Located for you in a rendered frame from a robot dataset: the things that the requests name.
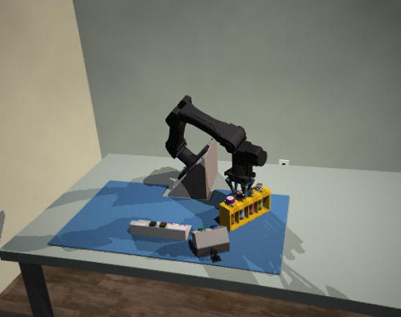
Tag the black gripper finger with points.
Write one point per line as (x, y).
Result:
(248, 186)
(231, 186)

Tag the blue flat mat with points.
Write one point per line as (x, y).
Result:
(103, 225)

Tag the grey key desk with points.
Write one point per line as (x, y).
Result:
(206, 242)

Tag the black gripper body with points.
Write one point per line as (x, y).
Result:
(238, 173)

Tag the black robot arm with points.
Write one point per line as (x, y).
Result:
(230, 136)

